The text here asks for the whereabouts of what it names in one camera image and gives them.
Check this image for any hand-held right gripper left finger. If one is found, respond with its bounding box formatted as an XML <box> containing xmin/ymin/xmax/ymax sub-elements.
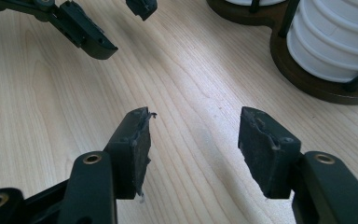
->
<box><xmin>57</xmin><ymin>106</ymin><xmax>153</xmax><ymax>224</ymax></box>

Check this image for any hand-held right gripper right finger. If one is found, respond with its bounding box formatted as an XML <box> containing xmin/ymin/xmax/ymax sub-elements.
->
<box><xmin>237</xmin><ymin>105</ymin><xmax>358</xmax><ymax>224</ymax></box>

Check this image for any black wire cup holder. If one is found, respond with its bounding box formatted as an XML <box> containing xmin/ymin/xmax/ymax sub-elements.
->
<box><xmin>205</xmin><ymin>0</ymin><xmax>358</xmax><ymax>105</ymax></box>

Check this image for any stack of white cups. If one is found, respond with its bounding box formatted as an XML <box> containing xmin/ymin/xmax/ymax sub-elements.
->
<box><xmin>286</xmin><ymin>0</ymin><xmax>358</xmax><ymax>84</ymax></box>

